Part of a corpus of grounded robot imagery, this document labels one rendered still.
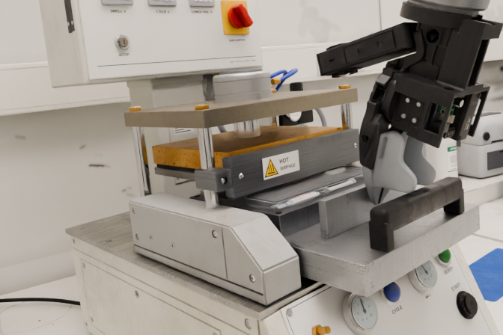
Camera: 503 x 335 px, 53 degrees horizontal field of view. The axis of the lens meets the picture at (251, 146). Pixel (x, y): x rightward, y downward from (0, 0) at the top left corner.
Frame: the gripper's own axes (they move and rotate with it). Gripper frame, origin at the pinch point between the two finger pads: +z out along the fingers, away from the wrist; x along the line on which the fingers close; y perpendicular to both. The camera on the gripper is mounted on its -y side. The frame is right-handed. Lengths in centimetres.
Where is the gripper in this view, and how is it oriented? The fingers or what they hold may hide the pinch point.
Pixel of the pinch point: (373, 190)
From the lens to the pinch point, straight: 56.7
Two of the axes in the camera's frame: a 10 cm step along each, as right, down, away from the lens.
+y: 6.5, 3.8, -6.6
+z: -1.3, 9.1, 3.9
